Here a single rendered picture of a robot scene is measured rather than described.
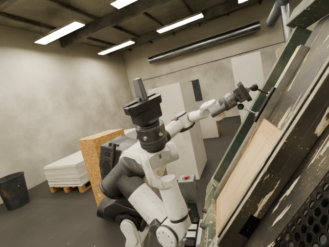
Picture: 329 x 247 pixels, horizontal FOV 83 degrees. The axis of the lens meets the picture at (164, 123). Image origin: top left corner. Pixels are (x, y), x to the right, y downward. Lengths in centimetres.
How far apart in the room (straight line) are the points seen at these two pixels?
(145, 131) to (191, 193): 104
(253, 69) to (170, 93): 207
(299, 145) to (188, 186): 98
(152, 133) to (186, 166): 299
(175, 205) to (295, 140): 40
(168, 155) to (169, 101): 270
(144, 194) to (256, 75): 409
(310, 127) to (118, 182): 64
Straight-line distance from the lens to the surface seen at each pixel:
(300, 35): 143
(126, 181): 75
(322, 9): 120
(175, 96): 322
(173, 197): 64
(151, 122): 53
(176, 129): 124
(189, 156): 340
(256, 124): 113
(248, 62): 457
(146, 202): 73
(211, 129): 596
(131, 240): 117
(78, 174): 440
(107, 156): 96
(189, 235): 128
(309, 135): 66
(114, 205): 112
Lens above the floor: 158
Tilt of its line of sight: 8 degrees down
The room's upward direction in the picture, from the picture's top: 13 degrees counter-clockwise
